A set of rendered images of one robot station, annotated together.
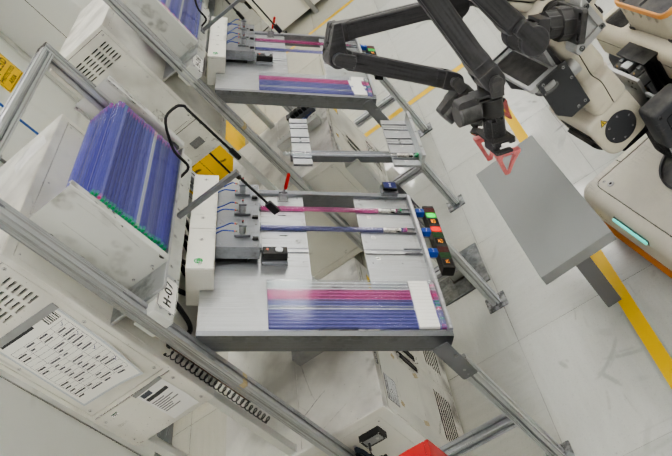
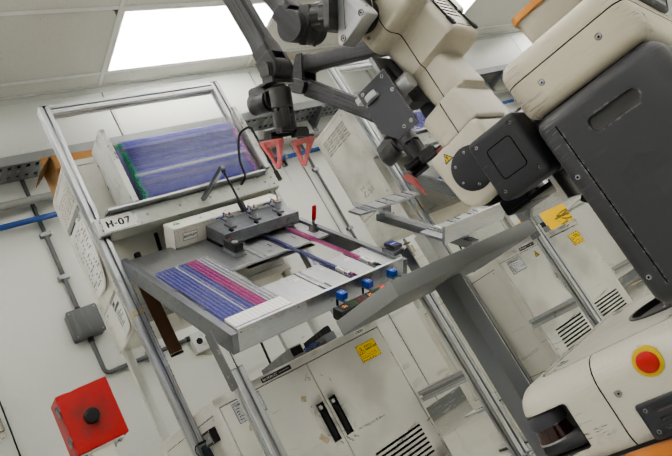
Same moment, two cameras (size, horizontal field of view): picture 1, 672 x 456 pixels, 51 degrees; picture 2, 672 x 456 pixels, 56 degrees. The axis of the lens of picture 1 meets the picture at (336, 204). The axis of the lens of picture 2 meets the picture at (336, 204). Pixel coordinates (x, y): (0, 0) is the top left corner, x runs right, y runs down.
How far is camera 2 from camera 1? 2.11 m
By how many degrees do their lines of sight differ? 54
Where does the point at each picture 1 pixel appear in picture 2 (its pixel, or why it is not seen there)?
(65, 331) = (83, 230)
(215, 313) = (153, 258)
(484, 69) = (258, 54)
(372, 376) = not seen: hidden behind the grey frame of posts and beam
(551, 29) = (308, 15)
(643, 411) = not seen: outside the picture
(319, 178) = (483, 282)
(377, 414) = (210, 410)
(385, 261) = (296, 283)
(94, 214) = (107, 154)
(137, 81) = (358, 155)
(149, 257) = (126, 196)
